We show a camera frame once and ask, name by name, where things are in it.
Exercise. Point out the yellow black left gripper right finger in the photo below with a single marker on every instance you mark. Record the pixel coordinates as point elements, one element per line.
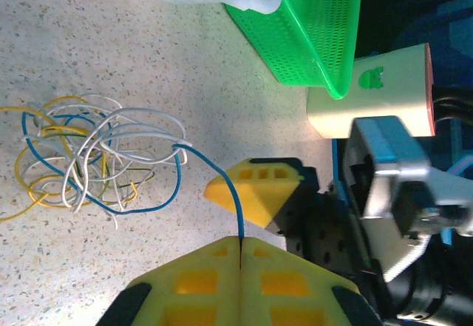
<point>295,285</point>

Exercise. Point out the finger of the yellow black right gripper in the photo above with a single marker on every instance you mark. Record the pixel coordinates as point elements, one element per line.
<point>251,193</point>

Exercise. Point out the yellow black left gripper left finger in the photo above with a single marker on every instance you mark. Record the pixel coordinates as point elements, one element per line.
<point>192,285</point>

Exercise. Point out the cream knife block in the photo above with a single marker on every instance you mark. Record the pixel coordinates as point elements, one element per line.
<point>377,93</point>

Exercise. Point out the green plastic basket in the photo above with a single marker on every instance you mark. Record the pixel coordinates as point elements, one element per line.
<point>314,26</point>

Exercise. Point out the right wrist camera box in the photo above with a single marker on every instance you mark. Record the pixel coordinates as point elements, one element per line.
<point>391,178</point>

